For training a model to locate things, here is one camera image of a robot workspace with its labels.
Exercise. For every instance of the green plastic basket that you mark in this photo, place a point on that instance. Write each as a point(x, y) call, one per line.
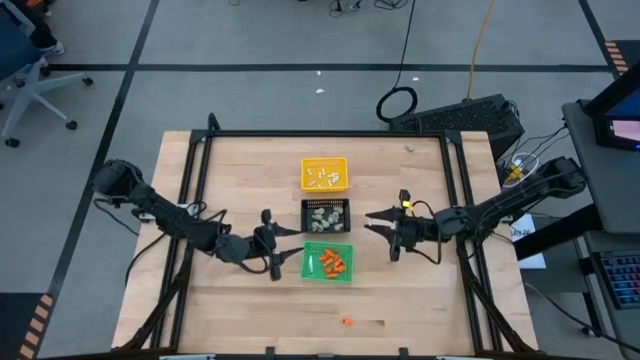
point(346, 276)

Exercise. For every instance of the grey desk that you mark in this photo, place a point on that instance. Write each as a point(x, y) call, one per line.
point(595, 210)

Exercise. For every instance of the black computer monitor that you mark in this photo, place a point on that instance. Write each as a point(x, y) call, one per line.
point(620, 107)

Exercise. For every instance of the black computer tower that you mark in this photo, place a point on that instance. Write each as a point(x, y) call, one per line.
point(457, 120)

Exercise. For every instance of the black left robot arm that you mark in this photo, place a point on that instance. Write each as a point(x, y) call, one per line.
point(165, 215)

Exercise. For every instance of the backlit computer keyboard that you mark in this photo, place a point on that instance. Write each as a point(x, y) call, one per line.
point(622, 277)

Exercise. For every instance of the white paper sheet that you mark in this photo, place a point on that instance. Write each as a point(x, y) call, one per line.
point(522, 232)

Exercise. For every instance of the grey office chair base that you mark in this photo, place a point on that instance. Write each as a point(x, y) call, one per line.
point(30, 87)

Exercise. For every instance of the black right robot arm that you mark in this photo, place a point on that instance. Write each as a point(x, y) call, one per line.
point(510, 202)

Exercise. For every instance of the black frame clamp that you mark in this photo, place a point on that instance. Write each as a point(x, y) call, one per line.
point(404, 351)
point(270, 351)

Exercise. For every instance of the black plastic basket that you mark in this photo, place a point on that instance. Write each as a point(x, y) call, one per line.
point(330, 204)

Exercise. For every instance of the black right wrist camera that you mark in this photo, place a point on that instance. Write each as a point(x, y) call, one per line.
point(450, 221)

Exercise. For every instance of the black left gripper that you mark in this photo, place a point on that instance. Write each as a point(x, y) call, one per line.
point(269, 240)

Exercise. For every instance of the yellow plastic basket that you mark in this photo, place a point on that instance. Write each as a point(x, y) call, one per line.
point(325, 162)

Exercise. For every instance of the yellow power plug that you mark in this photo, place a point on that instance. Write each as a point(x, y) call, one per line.
point(514, 173)

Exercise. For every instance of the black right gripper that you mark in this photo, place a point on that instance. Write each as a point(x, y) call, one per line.
point(407, 231)

